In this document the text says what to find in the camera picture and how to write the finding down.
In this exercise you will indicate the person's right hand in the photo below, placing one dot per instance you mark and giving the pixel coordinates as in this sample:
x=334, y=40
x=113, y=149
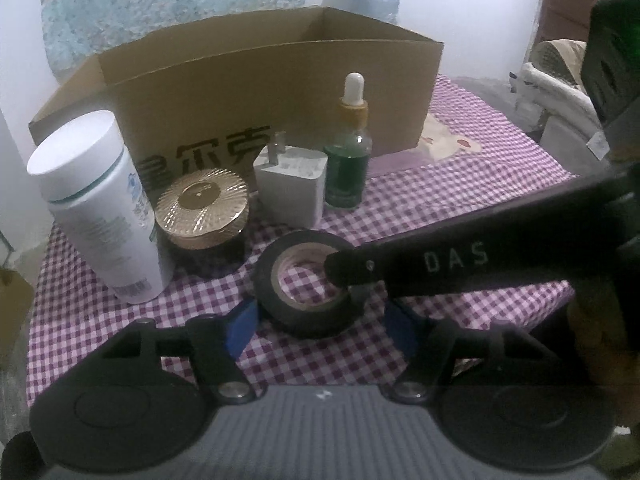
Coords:
x=615, y=375

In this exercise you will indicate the small open cardboard box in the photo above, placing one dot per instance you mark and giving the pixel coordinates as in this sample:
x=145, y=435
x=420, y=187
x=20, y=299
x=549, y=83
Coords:
x=15, y=305

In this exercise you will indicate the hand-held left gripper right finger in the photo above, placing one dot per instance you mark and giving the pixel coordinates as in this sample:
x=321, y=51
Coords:
x=400, y=327

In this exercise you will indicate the beige patterned cushion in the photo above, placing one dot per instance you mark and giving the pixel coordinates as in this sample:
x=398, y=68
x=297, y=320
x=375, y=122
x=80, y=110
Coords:
x=560, y=57

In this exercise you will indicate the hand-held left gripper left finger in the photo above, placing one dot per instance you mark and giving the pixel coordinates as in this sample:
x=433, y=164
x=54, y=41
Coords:
x=242, y=327

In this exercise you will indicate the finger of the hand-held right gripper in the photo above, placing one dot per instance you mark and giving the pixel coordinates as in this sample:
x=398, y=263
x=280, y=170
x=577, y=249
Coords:
x=355, y=267
x=359, y=297

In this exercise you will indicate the purple checkered bear tablecloth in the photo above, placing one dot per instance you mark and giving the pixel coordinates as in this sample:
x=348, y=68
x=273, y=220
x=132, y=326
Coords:
x=475, y=170

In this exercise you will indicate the green glass dropper bottle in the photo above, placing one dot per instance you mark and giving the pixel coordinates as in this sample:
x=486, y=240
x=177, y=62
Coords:
x=345, y=170

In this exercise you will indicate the brown cardboard box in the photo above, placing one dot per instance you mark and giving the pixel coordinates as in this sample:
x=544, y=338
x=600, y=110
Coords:
x=300, y=85

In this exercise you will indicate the black tape roll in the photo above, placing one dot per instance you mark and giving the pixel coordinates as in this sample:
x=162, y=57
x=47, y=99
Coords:
x=265, y=290

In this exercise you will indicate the blue floral wall cloth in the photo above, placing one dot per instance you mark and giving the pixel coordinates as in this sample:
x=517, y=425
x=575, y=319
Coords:
x=175, y=0

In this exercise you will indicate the brown wooden door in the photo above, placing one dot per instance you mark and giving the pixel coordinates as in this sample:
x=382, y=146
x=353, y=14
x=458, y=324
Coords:
x=580, y=0

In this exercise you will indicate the white fleece chair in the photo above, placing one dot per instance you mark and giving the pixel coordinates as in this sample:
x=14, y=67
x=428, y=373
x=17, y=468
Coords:
x=555, y=100

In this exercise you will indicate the white plastic bottle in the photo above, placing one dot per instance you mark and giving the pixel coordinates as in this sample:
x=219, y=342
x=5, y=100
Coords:
x=100, y=210

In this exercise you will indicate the dark jar with gold lid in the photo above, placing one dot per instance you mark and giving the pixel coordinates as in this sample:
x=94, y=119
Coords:
x=200, y=200

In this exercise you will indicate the white charger plug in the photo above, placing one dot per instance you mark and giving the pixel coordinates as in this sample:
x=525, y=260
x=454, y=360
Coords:
x=290, y=190

